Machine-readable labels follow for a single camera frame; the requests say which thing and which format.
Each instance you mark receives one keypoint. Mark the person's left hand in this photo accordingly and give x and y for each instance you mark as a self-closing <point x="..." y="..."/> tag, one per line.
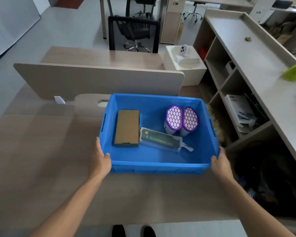
<point x="100" y="161"/>

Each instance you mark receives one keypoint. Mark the person's right hand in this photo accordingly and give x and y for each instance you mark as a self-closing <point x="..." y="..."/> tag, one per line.
<point x="221" y="164"/>

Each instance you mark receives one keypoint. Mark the person's left thumb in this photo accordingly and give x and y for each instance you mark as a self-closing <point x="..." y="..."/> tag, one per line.
<point x="107" y="157"/>

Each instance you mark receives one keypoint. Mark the person's right thumb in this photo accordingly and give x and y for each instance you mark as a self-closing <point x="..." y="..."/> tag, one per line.
<point x="214" y="161"/>

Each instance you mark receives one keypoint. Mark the blue plastic bin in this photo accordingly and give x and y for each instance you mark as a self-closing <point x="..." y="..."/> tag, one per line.
<point x="157" y="155"/>

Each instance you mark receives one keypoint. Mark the person's right forearm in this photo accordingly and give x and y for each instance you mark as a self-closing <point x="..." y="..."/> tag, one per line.
<point x="251" y="209"/>

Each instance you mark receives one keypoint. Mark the person's left forearm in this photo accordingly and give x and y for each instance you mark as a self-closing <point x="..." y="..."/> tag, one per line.
<point x="64" y="207"/>

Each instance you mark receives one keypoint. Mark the brown cardboard box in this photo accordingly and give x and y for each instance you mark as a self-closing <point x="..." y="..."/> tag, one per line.
<point x="127" y="128"/>

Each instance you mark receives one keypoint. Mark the straw broom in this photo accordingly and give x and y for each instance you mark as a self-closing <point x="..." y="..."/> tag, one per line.
<point x="217" y="125"/>

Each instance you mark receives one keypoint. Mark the purple honeycomb filter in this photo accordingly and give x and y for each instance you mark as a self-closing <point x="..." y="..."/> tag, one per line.
<point x="189" y="121"/>
<point x="174" y="119"/>

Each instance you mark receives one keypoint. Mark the clear packaged green roller brush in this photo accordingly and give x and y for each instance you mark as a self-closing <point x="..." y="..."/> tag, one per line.
<point x="162" y="140"/>

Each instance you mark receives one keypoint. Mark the white printed box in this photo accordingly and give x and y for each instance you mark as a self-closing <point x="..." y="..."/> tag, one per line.
<point x="240" y="112"/>

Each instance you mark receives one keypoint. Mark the black backpack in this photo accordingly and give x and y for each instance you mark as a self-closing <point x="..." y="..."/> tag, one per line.
<point x="268" y="175"/>

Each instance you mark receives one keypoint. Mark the person's left shoe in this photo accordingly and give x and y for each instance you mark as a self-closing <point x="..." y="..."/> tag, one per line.
<point x="119" y="231"/>

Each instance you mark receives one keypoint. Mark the person's shoe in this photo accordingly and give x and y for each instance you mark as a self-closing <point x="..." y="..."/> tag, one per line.
<point x="119" y="231"/>
<point x="148" y="232"/>

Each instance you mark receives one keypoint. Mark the beige desk divider panel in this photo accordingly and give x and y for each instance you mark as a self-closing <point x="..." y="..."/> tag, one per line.
<point x="101" y="81"/>

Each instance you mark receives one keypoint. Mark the person's right shoe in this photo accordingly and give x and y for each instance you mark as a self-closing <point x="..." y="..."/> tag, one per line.
<point x="148" y="232"/>

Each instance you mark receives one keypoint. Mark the beige shelving unit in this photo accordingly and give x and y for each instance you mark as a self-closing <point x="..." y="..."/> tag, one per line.
<point x="251" y="78"/>

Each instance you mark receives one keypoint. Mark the white open cardboard box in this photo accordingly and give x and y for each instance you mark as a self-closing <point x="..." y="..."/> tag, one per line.
<point x="185" y="64"/>

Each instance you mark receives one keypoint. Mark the white game controller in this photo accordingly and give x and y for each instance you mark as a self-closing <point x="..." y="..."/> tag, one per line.
<point x="183" y="50"/>

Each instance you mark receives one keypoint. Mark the small round brown object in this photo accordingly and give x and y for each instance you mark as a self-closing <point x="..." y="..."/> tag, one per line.
<point x="248" y="39"/>

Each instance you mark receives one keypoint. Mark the black mesh office chair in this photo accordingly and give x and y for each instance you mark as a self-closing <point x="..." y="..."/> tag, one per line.
<point x="134" y="32"/>

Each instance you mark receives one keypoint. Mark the chrome chair base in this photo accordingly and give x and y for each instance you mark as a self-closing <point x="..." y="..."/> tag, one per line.
<point x="193" y="13"/>

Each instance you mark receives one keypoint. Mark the beige pedestal cabinet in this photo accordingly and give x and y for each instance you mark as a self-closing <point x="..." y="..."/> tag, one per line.
<point x="172" y="22"/>

